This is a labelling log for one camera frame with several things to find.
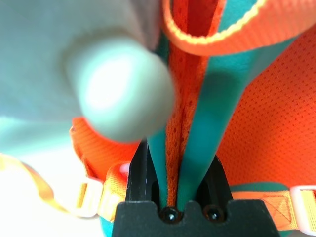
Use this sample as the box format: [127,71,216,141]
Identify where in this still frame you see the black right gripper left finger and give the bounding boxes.
[125,138,161,208]

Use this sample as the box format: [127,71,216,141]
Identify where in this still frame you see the orange and teal backpack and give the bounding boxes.
[0,0,316,237]

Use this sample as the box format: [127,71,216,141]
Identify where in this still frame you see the grey and white plush pendant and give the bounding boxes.
[0,0,176,145]

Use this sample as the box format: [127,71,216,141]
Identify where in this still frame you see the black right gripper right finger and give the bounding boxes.
[195,154,234,207]

